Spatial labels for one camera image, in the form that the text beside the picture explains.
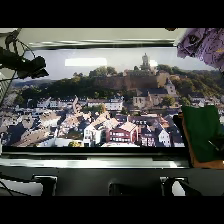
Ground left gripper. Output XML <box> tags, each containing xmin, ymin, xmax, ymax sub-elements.
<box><xmin>17</xmin><ymin>55</ymin><xmax>50</xmax><ymax>80</ymax></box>

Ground green T-shirt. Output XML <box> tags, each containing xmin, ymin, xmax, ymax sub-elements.
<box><xmin>181</xmin><ymin>104</ymin><xmax>224</xmax><ymax>164</ymax></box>

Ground silver frame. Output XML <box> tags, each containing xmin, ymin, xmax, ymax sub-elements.
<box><xmin>0</xmin><ymin>150</ymin><xmax>224</xmax><ymax>197</ymax></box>

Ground purple printed garment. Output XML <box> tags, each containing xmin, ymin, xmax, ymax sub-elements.
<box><xmin>176</xmin><ymin>27</ymin><xmax>224</xmax><ymax>72</ymax></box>

